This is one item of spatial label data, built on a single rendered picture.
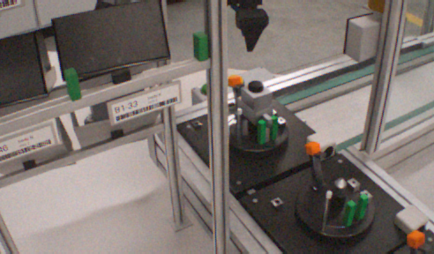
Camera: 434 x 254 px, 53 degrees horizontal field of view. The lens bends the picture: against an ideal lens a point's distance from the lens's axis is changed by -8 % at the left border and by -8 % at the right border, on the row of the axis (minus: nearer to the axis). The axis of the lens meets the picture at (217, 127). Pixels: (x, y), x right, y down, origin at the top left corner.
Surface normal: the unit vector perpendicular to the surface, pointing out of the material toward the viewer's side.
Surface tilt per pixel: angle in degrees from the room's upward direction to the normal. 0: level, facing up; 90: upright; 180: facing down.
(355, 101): 0
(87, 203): 0
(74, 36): 65
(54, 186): 0
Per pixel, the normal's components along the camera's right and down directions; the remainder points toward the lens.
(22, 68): 0.30, 0.16
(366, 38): 0.50, 0.51
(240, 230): -0.02, -0.80
